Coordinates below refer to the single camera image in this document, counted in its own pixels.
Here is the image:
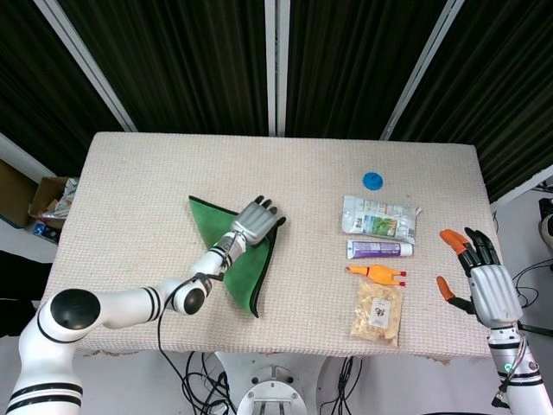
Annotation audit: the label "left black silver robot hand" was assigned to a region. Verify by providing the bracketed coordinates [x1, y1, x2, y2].
[231, 195, 280, 246]

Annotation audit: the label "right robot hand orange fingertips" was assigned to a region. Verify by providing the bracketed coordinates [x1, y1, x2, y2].
[435, 227, 524, 328]

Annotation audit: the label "grey and green microfiber cloth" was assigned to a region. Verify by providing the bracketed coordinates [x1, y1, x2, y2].
[188, 195, 288, 320]

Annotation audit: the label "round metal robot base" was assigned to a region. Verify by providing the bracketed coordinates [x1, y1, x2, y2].
[236, 365, 308, 415]

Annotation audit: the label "black cloth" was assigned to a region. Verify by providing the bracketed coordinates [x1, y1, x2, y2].
[0, 249, 54, 339]

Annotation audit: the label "beige woven tablecloth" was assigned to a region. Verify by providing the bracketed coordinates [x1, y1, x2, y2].
[32, 131, 529, 369]

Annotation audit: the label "yellow rubber chicken toy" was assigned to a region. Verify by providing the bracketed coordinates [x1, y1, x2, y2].
[345, 264, 409, 289]

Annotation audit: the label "clear snack bag white label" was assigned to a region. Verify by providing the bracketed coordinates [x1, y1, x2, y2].
[349, 276, 405, 348]

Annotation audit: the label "purple toothpaste tube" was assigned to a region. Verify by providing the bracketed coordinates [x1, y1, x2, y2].
[346, 239, 416, 260]

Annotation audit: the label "blue plastic cap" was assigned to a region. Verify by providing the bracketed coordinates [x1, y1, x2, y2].
[361, 171, 385, 191]

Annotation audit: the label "black curtain panel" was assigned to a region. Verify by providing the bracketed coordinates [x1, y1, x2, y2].
[284, 0, 447, 140]
[388, 0, 553, 202]
[58, 0, 271, 136]
[0, 0, 127, 175]

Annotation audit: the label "crumpled plastic bag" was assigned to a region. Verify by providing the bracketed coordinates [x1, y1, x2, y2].
[54, 176, 81, 218]

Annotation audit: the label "open cardboard box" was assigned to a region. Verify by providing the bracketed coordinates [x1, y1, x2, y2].
[28, 176, 81, 230]

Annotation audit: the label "black floor cable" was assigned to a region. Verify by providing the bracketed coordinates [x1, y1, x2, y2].
[512, 258, 553, 303]

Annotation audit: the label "white frame post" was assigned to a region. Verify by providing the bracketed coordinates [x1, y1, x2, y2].
[379, 0, 466, 142]
[264, 0, 291, 137]
[33, 0, 138, 133]

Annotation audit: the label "black cable bundle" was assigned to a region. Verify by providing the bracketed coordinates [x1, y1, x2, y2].
[184, 349, 239, 415]
[318, 356, 381, 415]

